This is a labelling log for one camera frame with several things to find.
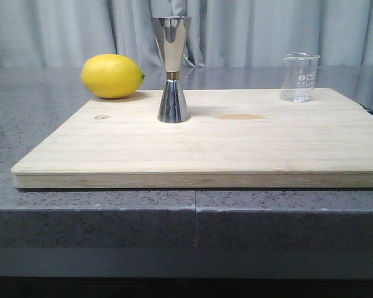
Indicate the wooden cutting board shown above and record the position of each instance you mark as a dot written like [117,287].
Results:
[234,138]

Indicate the grey curtain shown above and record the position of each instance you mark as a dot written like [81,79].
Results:
[223,33]

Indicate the steel double jigger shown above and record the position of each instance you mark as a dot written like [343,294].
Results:
[171,35]

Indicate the clear glass beaker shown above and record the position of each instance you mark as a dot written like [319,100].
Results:
[299,76]

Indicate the yellow lemon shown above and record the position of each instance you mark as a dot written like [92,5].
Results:
[111,76]

